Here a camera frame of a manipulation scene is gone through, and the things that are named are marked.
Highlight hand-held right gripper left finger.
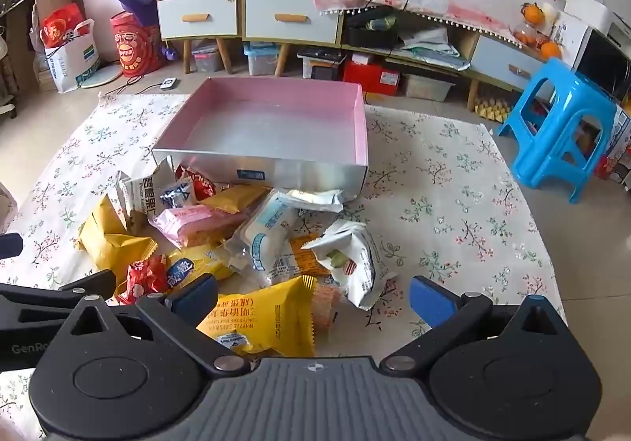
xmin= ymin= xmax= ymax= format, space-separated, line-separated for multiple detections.
xmin=62 ymin=274 xmax=250 ymax=375

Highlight large yellow waffle packet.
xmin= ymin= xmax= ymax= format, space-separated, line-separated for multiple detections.
xmin=196 ymin=275 xmax=317 ymax=359

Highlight golden bar packet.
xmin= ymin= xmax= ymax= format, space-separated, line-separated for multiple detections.
xmin=200 ymin=184 xmax=271 ymax=216

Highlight clear packet white roll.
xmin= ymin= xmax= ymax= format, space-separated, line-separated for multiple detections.
xmin=224 ymin=191 xmax=302 ymax=287

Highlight black device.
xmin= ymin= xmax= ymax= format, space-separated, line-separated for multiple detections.
xmin=297 ymin=48 xmax=347 ymax=80

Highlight white microwave oven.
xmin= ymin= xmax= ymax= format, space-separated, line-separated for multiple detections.
xmin=557 ymin=12 xmax=631 ymax=103

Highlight red snack packet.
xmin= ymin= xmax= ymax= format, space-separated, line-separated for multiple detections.
xmin=116 ymin=254 xmax=169 ymax=306
xmin=175 ymin=165 xmax=218 ymax=201

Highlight clear bin blue lid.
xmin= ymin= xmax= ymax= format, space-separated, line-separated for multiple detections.
xmin=243 ymin=42 xmax=282 ymax=76

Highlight white shopping bag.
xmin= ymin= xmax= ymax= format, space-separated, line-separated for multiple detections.
xmin=43 ymin=19 xmax=102 ymax=93

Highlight cream silver snack packet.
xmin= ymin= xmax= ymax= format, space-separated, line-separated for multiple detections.
xmin=276 ymin=188 xmax=344 ymax=214

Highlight pale blue drawer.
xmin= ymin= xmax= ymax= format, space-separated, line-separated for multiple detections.
xmin=470 ymin=34 xmax=545 ymax=92

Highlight green yellow pouch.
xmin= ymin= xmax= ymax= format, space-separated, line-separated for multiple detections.
xmin=362 ymin=13 xmax=399 ymax=31

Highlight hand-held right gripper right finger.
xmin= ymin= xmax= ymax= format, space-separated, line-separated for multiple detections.
xmin=379 ymin=275 xmax=568 ymax=373

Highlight floral cloth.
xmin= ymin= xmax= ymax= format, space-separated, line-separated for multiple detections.
xmin=0 ymin=91 xmax=568 ymax=441

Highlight blue plastic stool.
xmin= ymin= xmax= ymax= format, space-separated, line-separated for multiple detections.
xmin=497 ymin=58 xmax=619 ymax=204

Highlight white packet black text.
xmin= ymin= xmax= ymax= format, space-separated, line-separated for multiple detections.
xmin=114 ymin=158 xmax=177 ymax=231

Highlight beige cloth bag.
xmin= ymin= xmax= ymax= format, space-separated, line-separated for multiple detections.
xmin=0 ymin=182 xmax=18 ymax=235

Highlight folded pale clothes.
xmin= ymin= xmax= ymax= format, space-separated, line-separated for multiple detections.
xmin=397 ymin=24 xmax=475 ymax=72

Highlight silver box pink inside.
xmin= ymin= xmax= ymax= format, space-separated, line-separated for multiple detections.
xmin=152 ymin=76 xmax=370 ymax=203

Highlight white drawer wooden handle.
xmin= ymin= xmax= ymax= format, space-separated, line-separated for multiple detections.
xmin=158 ymin=0 xmax=238 ymax=40
xmin=245 ymin=0 xmax=341 ymax=44

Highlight red gift bag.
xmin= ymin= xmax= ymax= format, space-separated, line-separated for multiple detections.
xmin=42 ymin=4 xmax=92 ymax=48

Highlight white storage bin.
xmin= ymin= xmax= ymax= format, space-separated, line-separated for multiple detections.
xmin=404 ymin=73 xmax=455 ymax=103

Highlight white green printed packet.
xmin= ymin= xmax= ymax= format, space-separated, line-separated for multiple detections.
xmin=301 ymin=219 xmax=399 ymax=312

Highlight pink cloth with fringe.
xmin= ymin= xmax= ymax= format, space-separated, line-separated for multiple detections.
xmin=313 ymin=0 xmax=516 ymax=47

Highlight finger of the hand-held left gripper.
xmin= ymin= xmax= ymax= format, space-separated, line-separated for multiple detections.
xmin=0 ymin=270 xmax=116 ymax=328
xmin=0 ymin=233 xmax=24 ymax=259

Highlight red printed bag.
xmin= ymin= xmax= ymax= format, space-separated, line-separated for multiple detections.
xmin=109 ymin=11 xmax=166 ymax=78

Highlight white round base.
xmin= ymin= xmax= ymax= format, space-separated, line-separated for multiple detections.
xmin=80 ymin=63 xmax=124 ymax=88

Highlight pile of oranges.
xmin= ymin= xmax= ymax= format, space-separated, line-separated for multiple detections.
xmin=513 ymin=2 xmax=564 ymax=61

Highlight white foam box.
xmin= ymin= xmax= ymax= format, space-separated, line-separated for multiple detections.
xmin=564 ymin=0 xmax=614 ymax=28

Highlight red box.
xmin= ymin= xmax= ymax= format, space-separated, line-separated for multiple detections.
xmin=342 ymin=58 xmax=401 ymax=95

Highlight printed cardboard box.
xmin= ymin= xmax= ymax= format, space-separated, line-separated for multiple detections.
xmin=594 ymin=106 xmax=631 ymax=195

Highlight low wooden shelf unit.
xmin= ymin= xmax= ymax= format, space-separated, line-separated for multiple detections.
xmin=340 ymin=7 xmax=558 ymax=112

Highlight orange packet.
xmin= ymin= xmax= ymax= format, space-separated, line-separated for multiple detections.
xmin=266 ymin=233 xmax=338 ymax=288

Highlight pink wafer packet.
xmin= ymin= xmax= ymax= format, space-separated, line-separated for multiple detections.
xmin=148 ymin=203 xmax=250 ymax=249

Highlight yellow egg tray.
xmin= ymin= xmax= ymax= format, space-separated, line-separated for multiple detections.
xmin=473 ymin=95 xmax=512 ymax=123

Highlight gold pillow packet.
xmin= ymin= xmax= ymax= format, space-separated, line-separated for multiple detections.
xmin=76 ymin=195 xmax=159 ymax=277

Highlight yellow packet blue label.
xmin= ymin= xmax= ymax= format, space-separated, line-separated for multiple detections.
xmin=165 ymin=244 xmax=236 ymax=291

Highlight black storage box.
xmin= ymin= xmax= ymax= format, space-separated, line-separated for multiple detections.
xmin=342 ymin=15 xmax=399 ymax=50

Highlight clear rice cracker packet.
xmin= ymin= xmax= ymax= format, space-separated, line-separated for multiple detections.
xmin=313 ymin=282 xmax=342 ymax=334

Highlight clear storage bin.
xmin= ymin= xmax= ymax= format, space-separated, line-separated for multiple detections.
xmin=191 ymin=43 xmax=224 ymax=73

